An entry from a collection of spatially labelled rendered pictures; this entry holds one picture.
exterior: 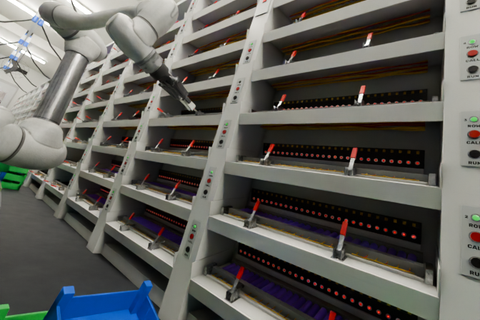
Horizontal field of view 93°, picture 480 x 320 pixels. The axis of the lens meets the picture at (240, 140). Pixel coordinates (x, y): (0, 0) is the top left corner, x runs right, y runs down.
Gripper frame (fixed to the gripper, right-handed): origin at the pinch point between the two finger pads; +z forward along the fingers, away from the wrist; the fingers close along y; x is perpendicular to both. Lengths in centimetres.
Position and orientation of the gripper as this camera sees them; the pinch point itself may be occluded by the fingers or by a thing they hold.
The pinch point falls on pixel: (187, 103)
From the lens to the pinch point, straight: 108.5
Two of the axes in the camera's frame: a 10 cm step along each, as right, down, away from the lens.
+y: 7.7, 0.3, -6.4
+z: 5.0, 6.0, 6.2
